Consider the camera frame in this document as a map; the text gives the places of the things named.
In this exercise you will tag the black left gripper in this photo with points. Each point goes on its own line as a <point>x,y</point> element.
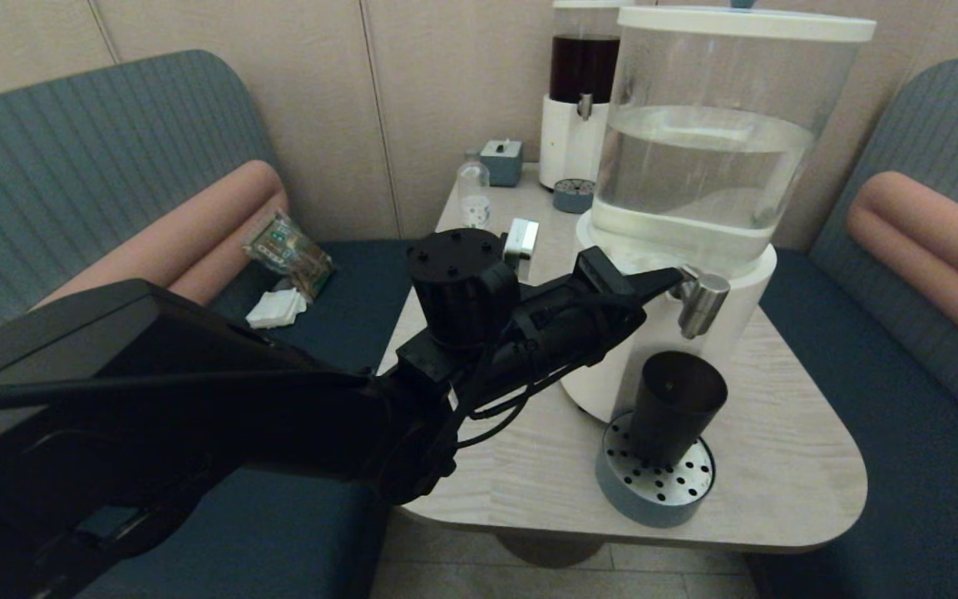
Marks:
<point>562,329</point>

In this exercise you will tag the silver water dispenser tap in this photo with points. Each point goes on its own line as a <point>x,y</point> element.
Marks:
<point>705,304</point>

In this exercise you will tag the black plastic cup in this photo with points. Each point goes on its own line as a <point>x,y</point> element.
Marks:
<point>677,408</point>

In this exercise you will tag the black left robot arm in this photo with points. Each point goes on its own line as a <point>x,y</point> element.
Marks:
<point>155,399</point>

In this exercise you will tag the small blue drip tray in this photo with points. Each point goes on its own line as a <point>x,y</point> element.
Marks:
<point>572,197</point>

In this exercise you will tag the large clear water dispenser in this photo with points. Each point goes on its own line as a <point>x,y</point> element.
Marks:
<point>695,166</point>

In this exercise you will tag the small dark drink dispenser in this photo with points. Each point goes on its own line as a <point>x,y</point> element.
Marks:
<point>570,141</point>

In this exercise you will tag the small blue tissue box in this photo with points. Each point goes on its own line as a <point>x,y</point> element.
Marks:
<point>502,164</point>

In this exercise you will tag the clear plastic bottle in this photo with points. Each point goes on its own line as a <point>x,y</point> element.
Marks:
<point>474,195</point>

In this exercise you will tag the small silver dispenser tap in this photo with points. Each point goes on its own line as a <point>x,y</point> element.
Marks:
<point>585,106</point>

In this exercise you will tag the round grey drip tray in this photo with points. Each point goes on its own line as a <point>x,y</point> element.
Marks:
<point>654,509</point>

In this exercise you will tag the dark blue bench seat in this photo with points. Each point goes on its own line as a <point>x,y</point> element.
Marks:
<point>903,499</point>
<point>354,291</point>

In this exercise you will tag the white water dispenser lid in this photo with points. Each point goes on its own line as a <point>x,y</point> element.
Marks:
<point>745,23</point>

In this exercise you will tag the crinkled snack packet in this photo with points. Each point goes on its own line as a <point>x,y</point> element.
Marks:
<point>286,252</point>

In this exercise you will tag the white folded napkins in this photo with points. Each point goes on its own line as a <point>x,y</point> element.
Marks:
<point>275,308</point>

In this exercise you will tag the teal ribbed bench backrest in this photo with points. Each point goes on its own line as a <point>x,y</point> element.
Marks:
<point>71,150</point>
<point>945,125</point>

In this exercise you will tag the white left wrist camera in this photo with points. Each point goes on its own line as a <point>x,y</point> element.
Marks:
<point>522,239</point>

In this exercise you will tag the dark table pedestal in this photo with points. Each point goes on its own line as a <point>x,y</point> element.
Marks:
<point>550,549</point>

